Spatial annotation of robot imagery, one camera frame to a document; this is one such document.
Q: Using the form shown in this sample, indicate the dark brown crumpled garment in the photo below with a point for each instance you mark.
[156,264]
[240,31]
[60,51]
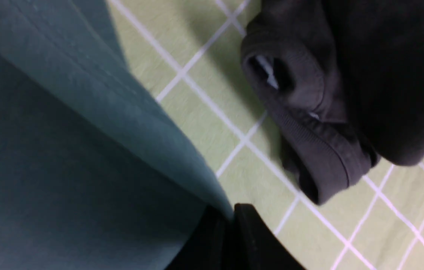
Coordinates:
[344,82]

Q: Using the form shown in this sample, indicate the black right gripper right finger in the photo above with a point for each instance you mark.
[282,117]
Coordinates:
[254,246]

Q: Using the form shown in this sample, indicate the green long-sleeved shirt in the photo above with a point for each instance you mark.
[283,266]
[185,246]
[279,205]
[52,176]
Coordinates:
[94,175]

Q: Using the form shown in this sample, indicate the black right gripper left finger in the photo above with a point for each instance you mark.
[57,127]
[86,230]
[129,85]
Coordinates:
[209,247]

